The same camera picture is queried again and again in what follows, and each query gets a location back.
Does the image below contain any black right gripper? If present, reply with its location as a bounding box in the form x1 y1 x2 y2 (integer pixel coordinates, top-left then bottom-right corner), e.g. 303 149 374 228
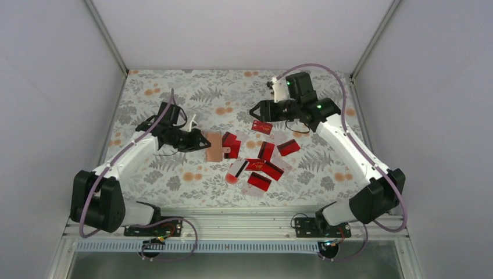
249 99 300 123

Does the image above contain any red VIP card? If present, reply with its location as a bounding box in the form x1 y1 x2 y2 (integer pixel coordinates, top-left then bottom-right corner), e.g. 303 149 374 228
251 120 273 135
245 158 266 171

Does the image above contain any tan leather card holder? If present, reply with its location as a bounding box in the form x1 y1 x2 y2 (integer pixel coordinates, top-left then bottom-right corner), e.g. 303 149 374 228
206 132 223 162

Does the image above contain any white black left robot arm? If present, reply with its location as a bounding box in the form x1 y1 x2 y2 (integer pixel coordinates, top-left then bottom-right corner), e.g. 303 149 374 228
69 101 212 238

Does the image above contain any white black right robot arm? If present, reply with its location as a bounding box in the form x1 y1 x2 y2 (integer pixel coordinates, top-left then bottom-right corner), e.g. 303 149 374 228
249 72 405 237

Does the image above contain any red card black stripe upright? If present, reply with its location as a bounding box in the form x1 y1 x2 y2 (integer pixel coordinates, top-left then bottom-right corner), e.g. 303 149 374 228
258 141 276 162

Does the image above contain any red card black stripe right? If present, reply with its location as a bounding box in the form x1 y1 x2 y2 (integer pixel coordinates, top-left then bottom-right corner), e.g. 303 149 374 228
262 161 284 181

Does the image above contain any white card black stripe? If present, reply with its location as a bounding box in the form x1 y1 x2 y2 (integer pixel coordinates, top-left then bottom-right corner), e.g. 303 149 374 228
225 158 249 184

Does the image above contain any red card black stripe bottom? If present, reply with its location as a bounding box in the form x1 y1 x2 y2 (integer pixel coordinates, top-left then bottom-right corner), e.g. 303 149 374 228
247 172 271 192

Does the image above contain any white floral card bottom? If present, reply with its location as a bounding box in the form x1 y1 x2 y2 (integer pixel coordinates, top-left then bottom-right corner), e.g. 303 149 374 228
240 183 265 198

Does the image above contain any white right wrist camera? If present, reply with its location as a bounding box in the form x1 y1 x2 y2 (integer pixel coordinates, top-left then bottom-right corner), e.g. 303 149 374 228
268 77 289 103

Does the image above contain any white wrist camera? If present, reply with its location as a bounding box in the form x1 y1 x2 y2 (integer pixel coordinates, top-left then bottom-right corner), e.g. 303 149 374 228
268 77 289 103
181 114 197 132

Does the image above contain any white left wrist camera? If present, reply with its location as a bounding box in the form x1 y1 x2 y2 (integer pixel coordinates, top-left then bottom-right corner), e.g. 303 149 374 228
181 114 197 132

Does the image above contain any aluminium corner post right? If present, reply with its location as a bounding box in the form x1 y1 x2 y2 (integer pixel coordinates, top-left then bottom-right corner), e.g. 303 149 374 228
350 0 402 80

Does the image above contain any aluminium corner post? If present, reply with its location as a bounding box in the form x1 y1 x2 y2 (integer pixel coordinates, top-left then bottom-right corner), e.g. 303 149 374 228
350 0 402 80
83 0 128 77

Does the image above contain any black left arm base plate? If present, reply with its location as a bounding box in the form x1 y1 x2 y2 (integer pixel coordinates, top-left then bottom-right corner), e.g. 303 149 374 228
124 216 183 238

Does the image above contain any aluminium front rail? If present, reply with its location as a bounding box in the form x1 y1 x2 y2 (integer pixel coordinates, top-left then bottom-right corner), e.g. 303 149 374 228
62 210 409 241

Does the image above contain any aluminium corner post left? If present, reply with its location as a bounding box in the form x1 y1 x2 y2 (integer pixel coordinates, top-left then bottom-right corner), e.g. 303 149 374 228
83 0 128 77

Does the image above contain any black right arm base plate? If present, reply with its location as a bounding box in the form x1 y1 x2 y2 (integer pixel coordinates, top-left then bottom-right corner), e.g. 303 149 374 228
292 217 352 238

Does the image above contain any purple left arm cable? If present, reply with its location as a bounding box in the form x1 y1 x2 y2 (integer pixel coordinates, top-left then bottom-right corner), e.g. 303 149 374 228
78 88 198 263

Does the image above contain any white perforated cable duct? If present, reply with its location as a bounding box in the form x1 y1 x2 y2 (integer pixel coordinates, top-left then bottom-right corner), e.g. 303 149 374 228
76 239 319 254

